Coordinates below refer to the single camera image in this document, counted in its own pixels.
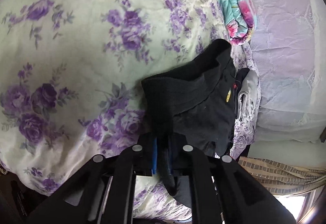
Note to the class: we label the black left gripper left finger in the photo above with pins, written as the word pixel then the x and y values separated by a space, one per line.
pixel 102 190

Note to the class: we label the purple floral bed sheet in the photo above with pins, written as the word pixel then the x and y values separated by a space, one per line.
pixel 71 73

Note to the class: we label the folded dark navy garment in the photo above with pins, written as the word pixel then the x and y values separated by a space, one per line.
pixel 240 76

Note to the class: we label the striped beige curtain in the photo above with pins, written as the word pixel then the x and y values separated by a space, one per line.
pixel 281 179

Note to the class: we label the folded grey garment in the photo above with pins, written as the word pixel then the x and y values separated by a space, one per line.
pixel 247 96

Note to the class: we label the black pants with smiley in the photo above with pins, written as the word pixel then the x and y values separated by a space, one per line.
pixel 195 100

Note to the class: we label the window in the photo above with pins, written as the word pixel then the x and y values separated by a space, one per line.
pixel 304 207

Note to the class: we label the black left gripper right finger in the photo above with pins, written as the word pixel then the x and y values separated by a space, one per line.
pixel 220 190

